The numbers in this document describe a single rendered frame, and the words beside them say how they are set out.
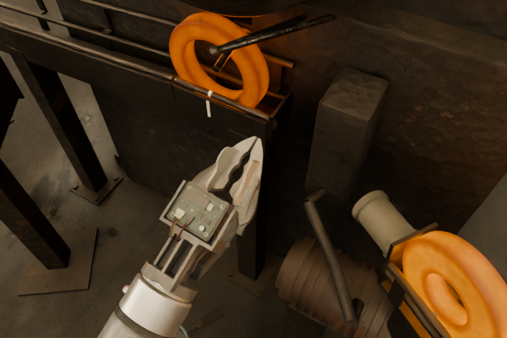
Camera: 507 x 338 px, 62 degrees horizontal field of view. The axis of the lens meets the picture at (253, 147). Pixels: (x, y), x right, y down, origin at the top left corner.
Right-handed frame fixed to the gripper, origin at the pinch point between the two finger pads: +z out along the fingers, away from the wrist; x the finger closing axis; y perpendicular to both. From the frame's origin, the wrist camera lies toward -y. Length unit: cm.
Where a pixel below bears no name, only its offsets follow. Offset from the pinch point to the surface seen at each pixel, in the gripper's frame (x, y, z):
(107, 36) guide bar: 43.6, -21.5, 10.7
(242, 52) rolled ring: 9.7, -3.2, 12.8
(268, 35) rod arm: 4.8, 5.5, 12.8
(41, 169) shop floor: 82, -86, -25
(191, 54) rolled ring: 20.7, -11.7, 11.9
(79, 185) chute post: 64, -84, -23
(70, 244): 51, -76, -39
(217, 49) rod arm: 7.9, 9.1, 6.5
